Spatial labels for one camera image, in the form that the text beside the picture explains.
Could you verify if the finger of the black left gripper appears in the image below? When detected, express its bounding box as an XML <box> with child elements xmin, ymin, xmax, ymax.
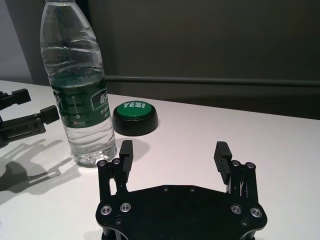
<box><xmin>0</xmin><ymin>104</ymin><xmax>60</xmax><ymax>148</ymax></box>
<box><xmin>0</xmin><ymin>88</ymin><xmax>32</xmax><ymax>113</ymax></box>

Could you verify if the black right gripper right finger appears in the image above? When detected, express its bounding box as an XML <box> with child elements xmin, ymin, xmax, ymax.
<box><xmin>213</xmin><ymin>141</ymin><xmax>258</xmax><ymax>201</ymax></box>

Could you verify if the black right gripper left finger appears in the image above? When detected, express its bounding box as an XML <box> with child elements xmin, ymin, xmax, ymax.
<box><xmin>97</xmin><ymin>140</ymin><xmax>135</xmax><ymax>201</ymax></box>

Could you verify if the clear plastic water bottle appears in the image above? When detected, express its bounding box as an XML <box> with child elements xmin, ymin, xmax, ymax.
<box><xmin>40</xmin><ymin>0</ymin><xmax>118</xmax><ymax>169</ymax></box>

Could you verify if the green YES push button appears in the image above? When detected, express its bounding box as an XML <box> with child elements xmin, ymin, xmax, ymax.
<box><xmin>112</xmin><ymin>101</ymin><xmax>159</xmax><ymax>137</ymax></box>

